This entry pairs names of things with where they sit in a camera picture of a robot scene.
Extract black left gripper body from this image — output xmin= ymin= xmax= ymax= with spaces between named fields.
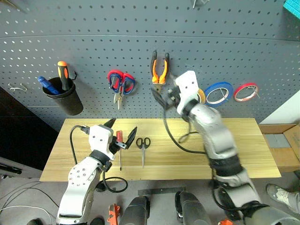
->
xmin=109 ymin=135 xmax=128 ymax=156

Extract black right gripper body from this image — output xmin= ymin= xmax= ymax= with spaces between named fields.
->
xmin=163 ymin=85 xmax=181 ymax=108

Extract yellow tape roll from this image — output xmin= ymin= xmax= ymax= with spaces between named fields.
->
xmin=197 ymin=88 xmax=207 ymax=105

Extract blue tape roll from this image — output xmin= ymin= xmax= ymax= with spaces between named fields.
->
xmin=203 ymin=81 xmax=234 ymax=108

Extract red tape roll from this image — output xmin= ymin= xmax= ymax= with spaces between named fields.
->
xmin=233 ymin=82 xmax=260 ymax=103

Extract silver tape hook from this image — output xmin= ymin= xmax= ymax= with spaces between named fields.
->
xmin=247 ymin=85 xmax=261 ymax=99

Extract grey pegboard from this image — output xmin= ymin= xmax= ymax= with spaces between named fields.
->
xmin=0 ymin=0 xmax=300 ymax=134

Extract black scissors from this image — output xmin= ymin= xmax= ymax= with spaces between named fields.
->
xmin=135 ymin=137 xmax=151 ymax=169

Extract red and blue scissors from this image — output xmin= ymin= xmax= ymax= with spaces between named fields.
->
xmin=107 ymin=69 xmax=136 ymax=110

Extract black cup holder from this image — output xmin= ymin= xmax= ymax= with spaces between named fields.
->
xmin=42 ymin=77 xmax=84 ymax=116

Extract black metal strip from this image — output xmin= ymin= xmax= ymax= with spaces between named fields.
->
xmin=137 ymin=187 xmax=187 ymax=196

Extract orange and black tool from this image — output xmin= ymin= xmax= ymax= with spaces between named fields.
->
xmin=107 ymin=203 xmax=121 ymax=224

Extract dark rounded shape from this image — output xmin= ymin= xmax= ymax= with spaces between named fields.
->
xmin=120 ymin=195 xmax=151 ymax=225
xmin=174 ymin=191 xmax=212 ymax=225

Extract orange and black screwdriver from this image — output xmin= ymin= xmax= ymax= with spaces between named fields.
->
xmin=57 ymin=60 xmax=70 ymax=91

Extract black bar on floor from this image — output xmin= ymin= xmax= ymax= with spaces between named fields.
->
xmin=0 ymin=163 xmax=23 ymax=175

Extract cardboard box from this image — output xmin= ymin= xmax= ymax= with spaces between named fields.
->
xmin=258 ymin=123 xmax=300 ymax=173

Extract teal foam block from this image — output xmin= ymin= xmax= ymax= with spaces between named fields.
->
xmin=282 ymin=0 xmax=300 ymax=23

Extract grey shoe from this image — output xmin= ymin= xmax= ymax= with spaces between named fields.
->
xmin=266 ymin=183 xmax=300 ymax=214

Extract red handled screwdriver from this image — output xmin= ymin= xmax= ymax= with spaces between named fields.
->
xmin=116 ymin=130 xmax=124 ymax=171

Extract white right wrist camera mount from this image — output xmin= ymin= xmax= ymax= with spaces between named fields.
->
xmin=175 ymin=70 xmax=200 ymax=113

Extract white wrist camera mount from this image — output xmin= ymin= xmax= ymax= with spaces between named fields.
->
xmin=88 ymin=124 xmax=113 ymax=160
xmin=175 ymin=70 xmax=200 ymax=113

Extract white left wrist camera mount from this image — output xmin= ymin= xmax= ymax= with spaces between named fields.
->
xmin=88 ymin=124 xmax=113 ymax=160

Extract orange handled pliers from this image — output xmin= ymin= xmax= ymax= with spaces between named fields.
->
xmin=150 ymin=50 xmax=171 ymax=95

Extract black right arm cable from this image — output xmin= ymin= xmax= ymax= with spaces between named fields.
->
xmin=162 ymin=106 xmax=211 ymax=155

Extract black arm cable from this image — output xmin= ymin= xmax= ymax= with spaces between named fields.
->
xmin=162 ymin=106 xmax=211 ymax=155
xmin=69 ymin=125 xmax=129 ymax=193

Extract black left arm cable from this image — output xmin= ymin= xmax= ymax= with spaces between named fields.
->
xmin=69 ymin=125 xmax=129 ymax=193

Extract blue handled screwdriver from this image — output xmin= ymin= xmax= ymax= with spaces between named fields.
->
xmin=37 ymin=76 xmax=60 ymax=95

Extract silver wire hook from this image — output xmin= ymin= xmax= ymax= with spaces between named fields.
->
xmin=8 ymin=82 xmax=28 ymax=92

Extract thin floor wire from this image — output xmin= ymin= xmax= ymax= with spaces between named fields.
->
xmin=0 ymin=181 xmax=60 ymax=225

